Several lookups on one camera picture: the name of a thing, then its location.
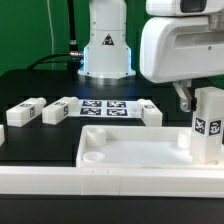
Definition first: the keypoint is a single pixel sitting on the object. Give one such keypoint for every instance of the white block left edge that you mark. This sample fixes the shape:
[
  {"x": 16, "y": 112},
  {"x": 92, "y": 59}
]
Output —
[{"x": 2, "y": 136}]

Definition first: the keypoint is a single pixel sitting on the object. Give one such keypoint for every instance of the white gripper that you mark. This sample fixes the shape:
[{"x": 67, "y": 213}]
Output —
[{"x": 174, "y": 49}]

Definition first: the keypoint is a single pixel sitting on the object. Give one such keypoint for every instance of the white front fence bar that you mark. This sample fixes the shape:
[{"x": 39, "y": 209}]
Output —
[{"x": 112, "y": 182}]

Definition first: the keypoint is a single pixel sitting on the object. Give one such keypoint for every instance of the white desk top tray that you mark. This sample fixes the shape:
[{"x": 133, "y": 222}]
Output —
[{"x": 107, "y": 146}]

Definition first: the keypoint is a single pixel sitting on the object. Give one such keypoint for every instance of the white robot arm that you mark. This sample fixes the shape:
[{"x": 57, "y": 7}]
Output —
[{"x": 107, "y": 58}]

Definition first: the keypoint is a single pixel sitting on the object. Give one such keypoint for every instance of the white fiducial marker sheet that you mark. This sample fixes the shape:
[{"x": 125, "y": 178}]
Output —
[{"x": 106, "y": 109}]

